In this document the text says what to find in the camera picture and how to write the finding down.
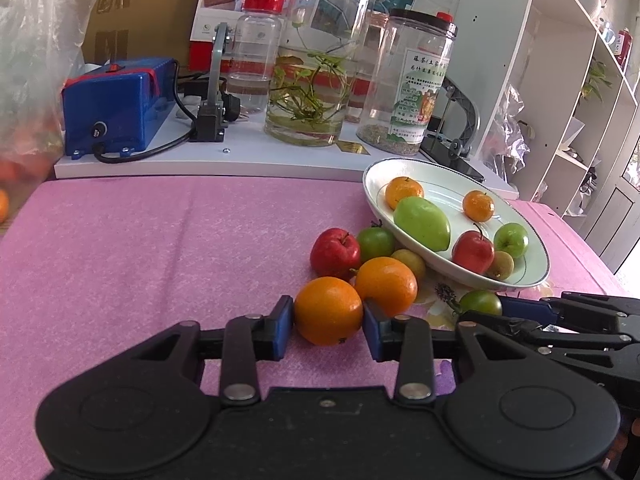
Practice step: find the pink tablecloth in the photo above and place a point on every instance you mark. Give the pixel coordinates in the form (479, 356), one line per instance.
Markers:
(89, 268)

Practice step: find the white platform board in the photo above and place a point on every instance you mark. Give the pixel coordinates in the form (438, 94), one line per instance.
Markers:
(246, 152)

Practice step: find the red apple with stem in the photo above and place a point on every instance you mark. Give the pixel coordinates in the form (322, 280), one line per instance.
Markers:
(473, 251)

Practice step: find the blue power box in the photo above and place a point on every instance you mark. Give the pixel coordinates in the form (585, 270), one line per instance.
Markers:
(118, 107)

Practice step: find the red apple on cloth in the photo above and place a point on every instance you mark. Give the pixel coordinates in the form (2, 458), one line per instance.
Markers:
(336, 253)

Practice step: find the clear plastic jar with label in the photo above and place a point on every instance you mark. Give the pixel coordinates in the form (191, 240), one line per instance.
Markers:
(408, 74)

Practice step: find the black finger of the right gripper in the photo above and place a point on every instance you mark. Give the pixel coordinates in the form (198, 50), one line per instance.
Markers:
(582, 312)
(577, 346)

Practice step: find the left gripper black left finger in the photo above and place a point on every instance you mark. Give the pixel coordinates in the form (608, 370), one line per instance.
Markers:
(185, 348)

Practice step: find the cardboard box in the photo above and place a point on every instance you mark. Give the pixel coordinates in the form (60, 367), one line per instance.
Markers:
(128, 29)

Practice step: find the round green apple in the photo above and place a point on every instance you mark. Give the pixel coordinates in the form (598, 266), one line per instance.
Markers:
(511, 238)

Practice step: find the white shelving unit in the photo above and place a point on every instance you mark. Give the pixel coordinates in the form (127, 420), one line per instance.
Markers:
(578, 102)

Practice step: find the crumpled plastic wrap on shelf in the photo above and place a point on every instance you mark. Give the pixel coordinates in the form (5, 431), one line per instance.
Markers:
(504, 148)

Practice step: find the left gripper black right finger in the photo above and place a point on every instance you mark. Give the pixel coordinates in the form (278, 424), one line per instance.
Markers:
(412, 343)

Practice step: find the gold warning sticker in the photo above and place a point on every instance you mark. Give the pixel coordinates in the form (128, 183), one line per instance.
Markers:
(351, 147)

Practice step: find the large orange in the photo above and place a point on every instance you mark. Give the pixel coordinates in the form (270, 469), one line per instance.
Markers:
(388, 283)
(327, 311)

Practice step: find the slim clear bottle behind jar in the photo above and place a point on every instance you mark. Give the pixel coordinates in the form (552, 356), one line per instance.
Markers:
(366, 59)

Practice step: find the clear plastic bag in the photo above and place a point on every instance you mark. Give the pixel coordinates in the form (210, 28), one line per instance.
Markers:
(40, 48)

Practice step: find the large oblong green fruit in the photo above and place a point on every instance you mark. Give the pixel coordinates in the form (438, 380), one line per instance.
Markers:
(424, 222)

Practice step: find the tall glass vase with plant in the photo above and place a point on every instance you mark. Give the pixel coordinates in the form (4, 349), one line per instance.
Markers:
(315, 69)

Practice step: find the dark green tangerine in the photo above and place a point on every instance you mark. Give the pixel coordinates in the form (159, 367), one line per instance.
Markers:
(375, 242)

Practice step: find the small tan longan fruit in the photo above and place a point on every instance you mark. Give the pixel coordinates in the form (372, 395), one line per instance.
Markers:
(501, 267)

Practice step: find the white round plate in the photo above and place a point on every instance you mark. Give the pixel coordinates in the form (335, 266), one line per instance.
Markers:
(445, 188)

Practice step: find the black adapter block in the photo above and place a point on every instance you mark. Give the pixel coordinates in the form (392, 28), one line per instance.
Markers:
(208, 125)

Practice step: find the red-capped clear bottle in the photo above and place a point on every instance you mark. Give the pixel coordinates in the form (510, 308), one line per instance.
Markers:
(256, 38)

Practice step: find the small mandarin orange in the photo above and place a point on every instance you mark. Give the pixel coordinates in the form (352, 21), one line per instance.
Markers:
(478, 206)
(400, 188)

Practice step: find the yellow-brown kiwi-like fruit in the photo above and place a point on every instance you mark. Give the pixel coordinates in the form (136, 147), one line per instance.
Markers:
(414, 262)

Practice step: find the black smartphone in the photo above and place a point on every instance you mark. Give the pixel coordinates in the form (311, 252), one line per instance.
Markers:
(437, 151)

